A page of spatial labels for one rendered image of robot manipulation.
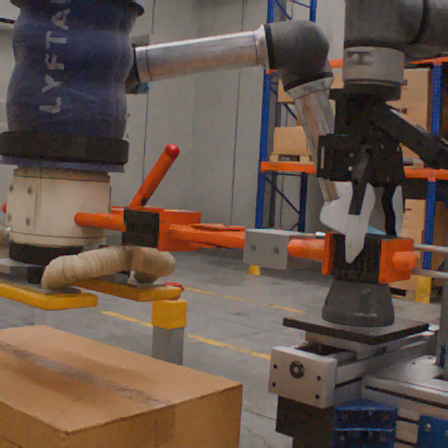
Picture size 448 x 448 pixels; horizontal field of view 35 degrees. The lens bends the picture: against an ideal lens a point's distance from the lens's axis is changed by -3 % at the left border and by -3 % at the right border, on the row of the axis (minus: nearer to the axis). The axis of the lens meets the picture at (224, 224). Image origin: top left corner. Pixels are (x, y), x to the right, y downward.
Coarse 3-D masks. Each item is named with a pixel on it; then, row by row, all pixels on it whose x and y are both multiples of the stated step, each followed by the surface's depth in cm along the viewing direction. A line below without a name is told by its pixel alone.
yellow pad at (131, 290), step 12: (84, 288) 126; (96, 288) 124; (108, 288) 122; (120, 288) 120; (132, 288) 119; (144, 288) 120; (156, 288) 121; (168, 288) 122; (132, 300) 119; (144, 300) 118; (156, 300) 120
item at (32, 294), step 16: (0, 272) 120; (32, 272) 111; (0, 288) 110; (16, 288) 108; (32, 288) 107; (32, 304) 104; (48, 304) 102; (64, 304) 105; (80, 304) 107; (96, 304) 110
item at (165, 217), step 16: (128, 208) 107; (144, 208) 109; (160, 208) 112; (128, 224) 106; (144, 224) 104; (160, 224) 102; (128, 240) 105; (144, 240) 103; (160, 240) 102; (176, 240) 104
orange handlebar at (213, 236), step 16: (112, 208) 138; (80, 224) 116; (96, 224) 113; (112, 224) 110; (176, 224) 103; (192, 224) 100; (208, 224) 101; (224, 224) 99; (192, 240) 100; (208, 240) 98; (224, 240) 96; (240, 240) 94; (320, 240) 92; (304, 256) 88; (320, 256) 87; (400, 256) 81; (416, 256) 82
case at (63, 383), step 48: (0, 336) 149; (48, 336) 153; (0, 384) 115; (48, 384) 118; (96, 384) 120; (144, 384) 123; (192, 384) 125; (240, 384) 127; (0, 432) 108; (48, 432) 100; (96, 432) 101; (144, 432) 109; (192, 432) 118
